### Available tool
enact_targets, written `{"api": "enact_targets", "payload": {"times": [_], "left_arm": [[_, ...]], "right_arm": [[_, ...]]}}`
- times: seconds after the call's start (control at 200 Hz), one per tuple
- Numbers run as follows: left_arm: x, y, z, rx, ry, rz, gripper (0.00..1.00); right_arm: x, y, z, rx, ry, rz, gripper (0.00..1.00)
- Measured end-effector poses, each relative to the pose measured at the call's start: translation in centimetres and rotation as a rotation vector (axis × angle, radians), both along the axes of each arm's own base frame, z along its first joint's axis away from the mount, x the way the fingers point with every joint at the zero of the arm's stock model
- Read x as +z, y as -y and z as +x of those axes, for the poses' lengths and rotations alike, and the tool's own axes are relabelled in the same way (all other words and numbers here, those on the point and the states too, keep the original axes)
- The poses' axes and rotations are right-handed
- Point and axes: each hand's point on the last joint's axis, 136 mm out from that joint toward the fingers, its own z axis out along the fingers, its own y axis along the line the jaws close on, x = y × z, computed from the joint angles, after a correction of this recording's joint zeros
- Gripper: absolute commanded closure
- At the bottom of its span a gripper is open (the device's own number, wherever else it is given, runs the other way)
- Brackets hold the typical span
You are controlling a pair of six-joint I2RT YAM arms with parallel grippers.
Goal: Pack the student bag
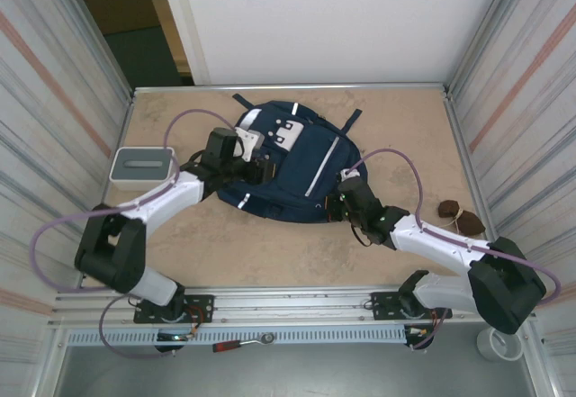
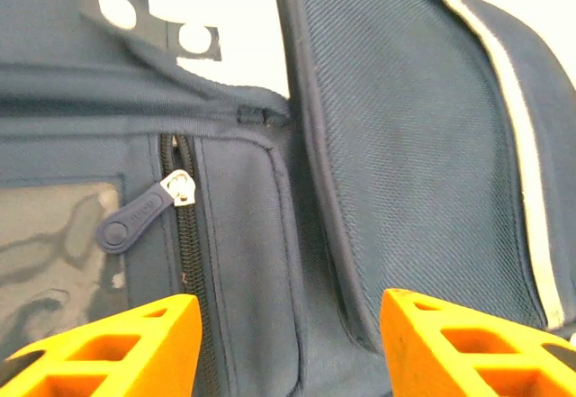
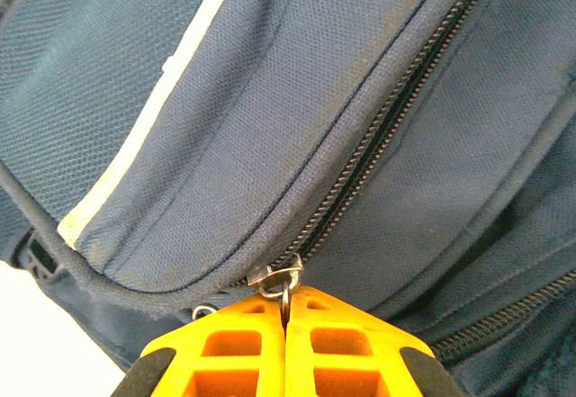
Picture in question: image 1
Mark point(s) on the small electronics board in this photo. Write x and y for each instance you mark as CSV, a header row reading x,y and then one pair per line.
x,y
173,337
420,331

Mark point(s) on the white grey tissue box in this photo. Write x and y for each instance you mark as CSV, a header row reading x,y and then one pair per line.
x,y
135,176

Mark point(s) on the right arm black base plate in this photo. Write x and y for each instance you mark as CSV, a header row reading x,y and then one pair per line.
x,y
382,307

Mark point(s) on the navy blue student backpack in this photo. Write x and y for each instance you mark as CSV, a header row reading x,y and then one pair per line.
x,y
306,172

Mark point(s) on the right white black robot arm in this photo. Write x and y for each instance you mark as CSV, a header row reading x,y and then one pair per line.
x,y
432,239

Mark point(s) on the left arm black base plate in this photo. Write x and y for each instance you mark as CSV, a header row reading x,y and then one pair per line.
x,y
202,307

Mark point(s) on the wide aluminium base rail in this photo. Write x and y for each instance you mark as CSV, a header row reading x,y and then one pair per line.
x,y
288,307

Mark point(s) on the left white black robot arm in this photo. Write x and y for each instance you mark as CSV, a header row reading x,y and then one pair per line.
x,y
157,194

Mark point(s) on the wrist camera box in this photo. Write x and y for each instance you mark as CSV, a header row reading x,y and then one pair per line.
x,y
353,174
249,140

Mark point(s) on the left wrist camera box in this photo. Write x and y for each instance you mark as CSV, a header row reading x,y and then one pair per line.
x,y
249,140

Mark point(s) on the grey tape roll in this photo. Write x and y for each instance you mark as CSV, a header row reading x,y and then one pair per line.
x,y
486,347

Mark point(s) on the thin aluminium table edge bar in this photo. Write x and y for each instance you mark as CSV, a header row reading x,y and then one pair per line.
x,y
202,87

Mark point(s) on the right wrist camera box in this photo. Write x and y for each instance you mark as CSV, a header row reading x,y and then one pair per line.
x,y
353,174

